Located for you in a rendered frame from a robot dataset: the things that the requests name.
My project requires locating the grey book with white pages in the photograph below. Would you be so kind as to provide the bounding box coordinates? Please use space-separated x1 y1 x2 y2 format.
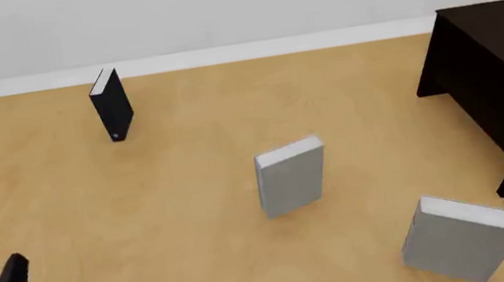
393 182 504 282

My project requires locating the dark wooden cabinet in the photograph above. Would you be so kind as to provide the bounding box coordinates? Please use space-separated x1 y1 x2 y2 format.
404 0 504 215

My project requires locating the black upright book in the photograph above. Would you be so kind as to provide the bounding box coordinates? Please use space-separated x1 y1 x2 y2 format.
84 63 139 146

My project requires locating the grey upright book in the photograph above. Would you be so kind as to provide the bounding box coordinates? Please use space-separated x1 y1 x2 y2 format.
252 133 334 221

